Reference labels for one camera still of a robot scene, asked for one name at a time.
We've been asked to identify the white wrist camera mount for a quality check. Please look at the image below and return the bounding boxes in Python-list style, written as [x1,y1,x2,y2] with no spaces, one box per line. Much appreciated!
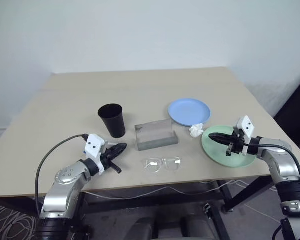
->
[84,133,107,174]
[233,115,256,156]

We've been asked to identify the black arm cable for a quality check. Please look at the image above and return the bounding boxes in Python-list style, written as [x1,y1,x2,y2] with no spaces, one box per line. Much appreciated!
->
[243,143,300,181]
[34,134,90,218]

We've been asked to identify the green plate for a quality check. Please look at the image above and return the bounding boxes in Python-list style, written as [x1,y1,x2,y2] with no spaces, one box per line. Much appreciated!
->
[201,124,257,169]

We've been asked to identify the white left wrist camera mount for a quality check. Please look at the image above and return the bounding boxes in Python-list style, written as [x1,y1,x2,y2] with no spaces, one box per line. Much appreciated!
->
[84,133,107,174]

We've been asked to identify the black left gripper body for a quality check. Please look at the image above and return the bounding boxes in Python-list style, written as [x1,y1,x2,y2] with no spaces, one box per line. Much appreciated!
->
[99,146,116,171]

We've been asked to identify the blue plate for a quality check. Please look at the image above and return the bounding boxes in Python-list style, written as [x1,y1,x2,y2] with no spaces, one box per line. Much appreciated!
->
[167,98,212,127]

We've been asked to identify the white tissue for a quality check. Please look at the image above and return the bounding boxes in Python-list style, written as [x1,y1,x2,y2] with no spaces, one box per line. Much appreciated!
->
[188,123,205,138]

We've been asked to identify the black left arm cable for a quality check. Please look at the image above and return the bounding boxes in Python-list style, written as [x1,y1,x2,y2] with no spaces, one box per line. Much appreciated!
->
[34,134,90,218]

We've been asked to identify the dark rounded shape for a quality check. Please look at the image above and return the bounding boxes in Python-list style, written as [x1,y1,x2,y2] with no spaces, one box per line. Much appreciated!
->
[133,216,157,240]
[181,214,214,240]

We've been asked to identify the black metal table frame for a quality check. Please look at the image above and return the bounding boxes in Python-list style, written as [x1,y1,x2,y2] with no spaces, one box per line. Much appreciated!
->
[69,174,277,240]

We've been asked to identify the black plastic cup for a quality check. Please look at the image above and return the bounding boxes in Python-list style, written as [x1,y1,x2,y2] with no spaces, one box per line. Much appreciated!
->
[97,103,127,139]

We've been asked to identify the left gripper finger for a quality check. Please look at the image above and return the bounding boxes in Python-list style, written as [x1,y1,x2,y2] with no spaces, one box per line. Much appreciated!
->
[109,142,128,161]
[107,161,123,175]

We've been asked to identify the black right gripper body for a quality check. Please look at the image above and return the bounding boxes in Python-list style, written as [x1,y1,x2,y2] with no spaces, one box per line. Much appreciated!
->
[229,127,246,154]

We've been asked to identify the clear frame glasses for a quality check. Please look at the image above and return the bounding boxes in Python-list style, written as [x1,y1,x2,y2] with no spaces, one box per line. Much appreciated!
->
[141,156,183,174]

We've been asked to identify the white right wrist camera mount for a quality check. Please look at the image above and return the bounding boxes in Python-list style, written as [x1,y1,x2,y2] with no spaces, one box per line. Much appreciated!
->
[233,115,256,156]

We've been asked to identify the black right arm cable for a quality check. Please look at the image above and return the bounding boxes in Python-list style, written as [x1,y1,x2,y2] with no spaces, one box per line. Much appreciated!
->
[243,143,300,181]

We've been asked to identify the small black clamp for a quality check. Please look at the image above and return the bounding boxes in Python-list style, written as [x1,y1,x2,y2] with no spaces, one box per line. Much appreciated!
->
[203,203,214,219]

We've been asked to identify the white cable under table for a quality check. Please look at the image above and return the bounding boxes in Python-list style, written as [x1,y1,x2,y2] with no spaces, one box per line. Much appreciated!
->
[81,178,284,224]

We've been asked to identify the black partition panel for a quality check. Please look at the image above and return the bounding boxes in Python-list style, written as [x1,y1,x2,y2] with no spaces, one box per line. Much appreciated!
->
[273,65,300,174]

